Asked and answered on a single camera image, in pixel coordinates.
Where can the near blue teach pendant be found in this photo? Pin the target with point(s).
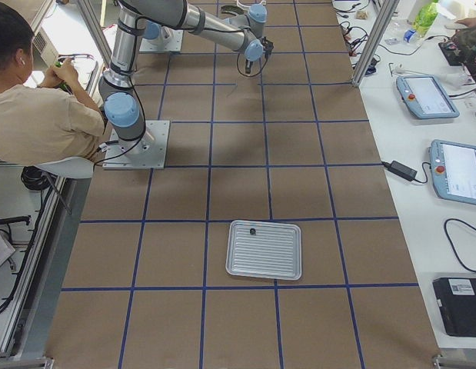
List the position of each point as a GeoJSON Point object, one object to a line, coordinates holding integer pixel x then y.
{"type": "Point", "coordinates": [453, 170]}

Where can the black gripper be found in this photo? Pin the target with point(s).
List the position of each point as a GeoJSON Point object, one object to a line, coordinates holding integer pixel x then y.
{"type": "Point", "coordinates": [249, 64]}

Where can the olive brake shoe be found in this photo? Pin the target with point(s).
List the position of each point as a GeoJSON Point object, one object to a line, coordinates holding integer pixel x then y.
{"type": "Point", "coordinates": [233, 10]}

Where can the person in beige shirt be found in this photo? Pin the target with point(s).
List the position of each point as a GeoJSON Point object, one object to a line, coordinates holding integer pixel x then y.
{"type": "Point", "coordinates": [57, 119]}

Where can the blue teach pendant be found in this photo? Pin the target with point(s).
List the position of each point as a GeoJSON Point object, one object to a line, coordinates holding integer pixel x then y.
{"type": "Point", "coordinates": [453, 170]}
{"type": "Point", "coordinates": [425, 97]}

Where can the far blue teach pendant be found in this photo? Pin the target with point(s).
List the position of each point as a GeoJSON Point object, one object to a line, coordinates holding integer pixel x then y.
{"type": "Point", "coordinates": [425, 97]}

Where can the white chair seat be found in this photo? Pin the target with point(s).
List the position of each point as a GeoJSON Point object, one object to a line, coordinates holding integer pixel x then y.
{"type": "Point", "coordinates": [72, 167]}

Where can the white curved plastic bracket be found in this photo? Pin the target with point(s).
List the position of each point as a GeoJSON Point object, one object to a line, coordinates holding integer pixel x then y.
{"type": "Point", "coordinates": [243, 4]}

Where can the black laptop device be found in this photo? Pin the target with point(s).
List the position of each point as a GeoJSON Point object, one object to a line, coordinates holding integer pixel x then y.
{"type": "Point", "coordinates": [456, 299]}

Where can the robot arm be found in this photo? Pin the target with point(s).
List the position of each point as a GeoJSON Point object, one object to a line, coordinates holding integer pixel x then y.
{"type": "Point", "coordinates": [243, 33]}

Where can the black power adapter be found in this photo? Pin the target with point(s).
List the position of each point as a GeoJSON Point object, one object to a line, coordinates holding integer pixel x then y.
{"type": "Point", "coordinates": [400, 170]}

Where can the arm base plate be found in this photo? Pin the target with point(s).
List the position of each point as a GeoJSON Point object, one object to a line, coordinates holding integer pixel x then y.
{"type": "Point", "coordinates": [149, 153]}
{"type": "Point", "coordinates": [161, 40]}

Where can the ribbed metal tray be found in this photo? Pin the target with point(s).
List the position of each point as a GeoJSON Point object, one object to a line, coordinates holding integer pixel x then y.
{"type": "Point", "coordinates": [274, 252]}

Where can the plastic water bottle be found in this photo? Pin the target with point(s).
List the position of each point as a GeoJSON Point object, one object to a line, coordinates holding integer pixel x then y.
{"type": "Point", "coordinates": [412, 37]}

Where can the aluminium frame post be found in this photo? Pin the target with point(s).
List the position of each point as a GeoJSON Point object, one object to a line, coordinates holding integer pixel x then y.
{"type": "Point", "coordinates": [379, 27]}

